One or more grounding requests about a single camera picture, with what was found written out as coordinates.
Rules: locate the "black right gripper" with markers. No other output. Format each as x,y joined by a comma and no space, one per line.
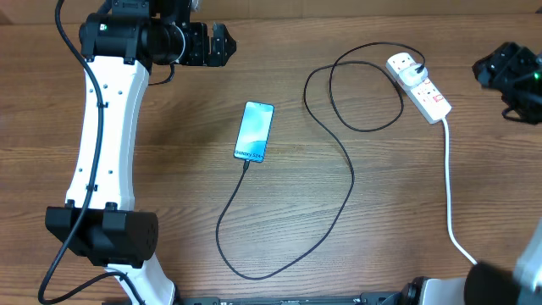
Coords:
494,74

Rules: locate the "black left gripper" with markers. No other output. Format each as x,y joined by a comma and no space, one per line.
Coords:
201,54

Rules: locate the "blue Samsung Galaxy smartphone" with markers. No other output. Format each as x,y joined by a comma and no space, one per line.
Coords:
254,131

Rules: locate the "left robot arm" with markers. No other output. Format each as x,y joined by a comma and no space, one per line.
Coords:
119,45

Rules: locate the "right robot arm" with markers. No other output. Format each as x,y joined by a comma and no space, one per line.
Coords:
484,283

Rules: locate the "white charger plug adapter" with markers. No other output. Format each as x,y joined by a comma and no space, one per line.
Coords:
413,76

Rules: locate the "white power strip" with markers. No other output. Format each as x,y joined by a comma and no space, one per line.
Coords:
426,96

